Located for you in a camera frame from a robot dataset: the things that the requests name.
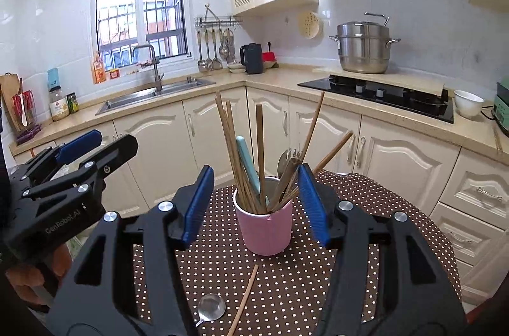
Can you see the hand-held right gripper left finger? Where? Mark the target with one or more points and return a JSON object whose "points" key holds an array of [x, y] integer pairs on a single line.
{"points": [[197, 209]]}

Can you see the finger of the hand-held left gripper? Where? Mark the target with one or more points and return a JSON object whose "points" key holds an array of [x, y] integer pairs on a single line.
{"points": [[115, 155], [79, 145]]}

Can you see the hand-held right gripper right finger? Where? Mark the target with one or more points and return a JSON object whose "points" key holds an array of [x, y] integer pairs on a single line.
{"points": [[314, 209]]}

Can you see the pink cup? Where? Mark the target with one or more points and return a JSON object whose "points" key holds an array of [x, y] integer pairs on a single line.
{"points": [[262, 232]]}

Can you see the bunch of wooden chopsticks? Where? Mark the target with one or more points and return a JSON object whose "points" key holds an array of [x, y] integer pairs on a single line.
{"points": [[230, 145]]}

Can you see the thin reddish wooden chopstick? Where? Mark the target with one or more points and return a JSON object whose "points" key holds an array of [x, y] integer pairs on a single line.
{"points": [[246, 292]]}

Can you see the person's left hand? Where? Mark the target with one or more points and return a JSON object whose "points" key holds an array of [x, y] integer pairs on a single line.
{"points": [[24, 284]]}

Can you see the small green jar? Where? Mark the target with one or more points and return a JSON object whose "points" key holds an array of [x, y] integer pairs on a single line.
{"points": [[72, 103]]}

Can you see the glass jar with beige contents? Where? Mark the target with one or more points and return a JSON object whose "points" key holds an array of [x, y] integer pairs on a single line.
{"points": [[59, 105]]}

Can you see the metal fork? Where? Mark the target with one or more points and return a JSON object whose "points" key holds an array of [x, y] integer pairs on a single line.
{"points": [[294, 154]]}

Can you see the purple utensil drying rack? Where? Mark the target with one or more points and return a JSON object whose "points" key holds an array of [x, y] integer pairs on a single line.
{"points": [[26, 121]]}

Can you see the stainless steel sink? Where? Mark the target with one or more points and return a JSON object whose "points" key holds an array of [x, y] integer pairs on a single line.
{"points": [[131, 97]]}

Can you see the teal plastic utensil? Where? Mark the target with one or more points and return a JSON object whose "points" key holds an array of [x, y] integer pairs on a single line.
{"points": [[244, 157]]}

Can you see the teal carton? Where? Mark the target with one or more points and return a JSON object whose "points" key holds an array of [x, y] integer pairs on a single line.
{"points": [[53, 77]]}

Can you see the tall orange packet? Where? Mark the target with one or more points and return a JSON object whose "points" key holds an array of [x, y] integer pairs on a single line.
{"points": [[99, 71]]}

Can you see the small red box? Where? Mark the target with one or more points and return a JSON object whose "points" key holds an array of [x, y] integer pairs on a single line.
{"points": [[114, 73]]}

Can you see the wooden cutting board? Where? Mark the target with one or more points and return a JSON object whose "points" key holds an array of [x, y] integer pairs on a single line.
{"points": [[8, 93]]}

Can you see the metal kitchen faucet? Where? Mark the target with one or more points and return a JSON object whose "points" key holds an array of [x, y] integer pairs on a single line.
{"points": [[158, 73]]}

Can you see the cream base kitchen cabinets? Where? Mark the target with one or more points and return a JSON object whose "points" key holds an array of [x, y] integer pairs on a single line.
{"points": [[397, 161]]}

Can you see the metal ladle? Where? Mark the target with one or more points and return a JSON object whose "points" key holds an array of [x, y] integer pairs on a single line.
{"points": [[201, 62]]}

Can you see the metal slotted spoon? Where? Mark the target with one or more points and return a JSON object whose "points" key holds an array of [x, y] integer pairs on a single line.
{"points": [[208, 60]]}

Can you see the metal spatula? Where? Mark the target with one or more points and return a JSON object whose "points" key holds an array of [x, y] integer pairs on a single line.
{"points": [[216, 62]]}

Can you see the stacked white dishes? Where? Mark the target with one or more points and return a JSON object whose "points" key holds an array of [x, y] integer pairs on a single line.
{"points": [[236, 67]]}

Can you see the barred kitchen window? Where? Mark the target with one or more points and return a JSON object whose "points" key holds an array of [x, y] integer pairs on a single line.
{"points": [[119, 2]]}

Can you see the black gas stove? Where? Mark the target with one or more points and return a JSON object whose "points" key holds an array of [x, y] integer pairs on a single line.
{"points": [[433, 111]]}

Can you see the metal whisk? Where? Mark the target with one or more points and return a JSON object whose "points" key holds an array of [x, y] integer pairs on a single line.
{"points": [[230, 50]]}

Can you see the red container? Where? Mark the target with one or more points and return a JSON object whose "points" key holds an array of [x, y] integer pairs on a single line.
{"points": [[269, 57]]}

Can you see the black electric kettle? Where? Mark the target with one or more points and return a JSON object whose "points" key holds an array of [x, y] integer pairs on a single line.
{"points": [[252, 60]]}

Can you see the stainless steel steamer pot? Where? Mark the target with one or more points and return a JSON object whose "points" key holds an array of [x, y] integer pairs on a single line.
{"points": [[364, 50]]}

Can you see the metal tongs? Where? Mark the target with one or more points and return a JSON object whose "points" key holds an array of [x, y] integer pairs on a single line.
{"points": [[207, 12]]}

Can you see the white bowl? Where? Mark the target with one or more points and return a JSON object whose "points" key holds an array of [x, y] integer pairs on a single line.
{"points": [[469, 103]]}

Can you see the green kitchen appliance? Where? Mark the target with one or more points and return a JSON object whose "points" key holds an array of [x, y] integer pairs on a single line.
{"points": [[502, 105]]}

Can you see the metal wall utensil rail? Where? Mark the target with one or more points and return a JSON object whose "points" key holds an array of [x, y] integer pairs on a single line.
{"points": [[216, 20]]}

